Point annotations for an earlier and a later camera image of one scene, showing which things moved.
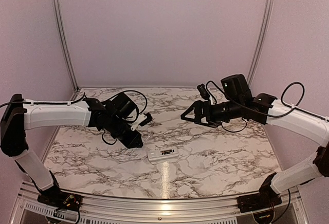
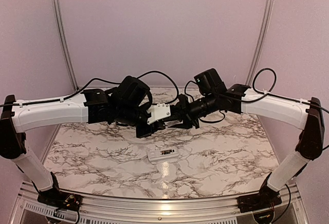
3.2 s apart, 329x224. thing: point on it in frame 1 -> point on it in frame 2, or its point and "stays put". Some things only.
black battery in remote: [166, 151] stays put
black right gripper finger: [210, 124] -> [186, 124]
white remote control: [157, 155] stays put
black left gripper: [130, 142] -> [158, 125]
